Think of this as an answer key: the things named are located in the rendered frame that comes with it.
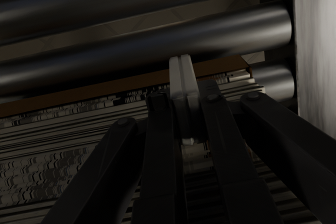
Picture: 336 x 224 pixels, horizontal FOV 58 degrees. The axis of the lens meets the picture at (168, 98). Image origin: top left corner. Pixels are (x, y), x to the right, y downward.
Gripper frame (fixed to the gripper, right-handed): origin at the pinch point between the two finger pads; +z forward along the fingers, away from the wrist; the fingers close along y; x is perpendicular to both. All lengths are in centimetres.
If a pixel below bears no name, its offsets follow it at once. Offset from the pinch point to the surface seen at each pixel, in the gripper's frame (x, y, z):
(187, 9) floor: -10, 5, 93
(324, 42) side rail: -3.2, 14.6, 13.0
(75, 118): -3.1, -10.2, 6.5
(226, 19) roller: 1.0, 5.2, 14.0
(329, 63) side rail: -5.5, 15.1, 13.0
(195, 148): -2.9, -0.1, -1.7
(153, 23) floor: -12, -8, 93
